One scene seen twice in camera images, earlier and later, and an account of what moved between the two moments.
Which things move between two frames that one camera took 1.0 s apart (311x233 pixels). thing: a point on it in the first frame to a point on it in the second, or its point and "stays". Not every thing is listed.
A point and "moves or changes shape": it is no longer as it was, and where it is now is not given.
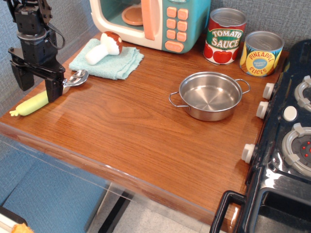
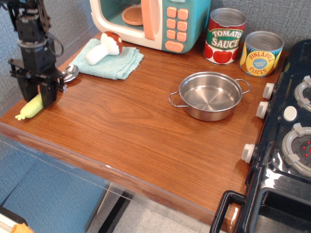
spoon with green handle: x=42 y=98 moves or changes shape
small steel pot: x=210 y=96 stays
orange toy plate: x=133 y=15 stays
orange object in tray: x=21 y=228 stays
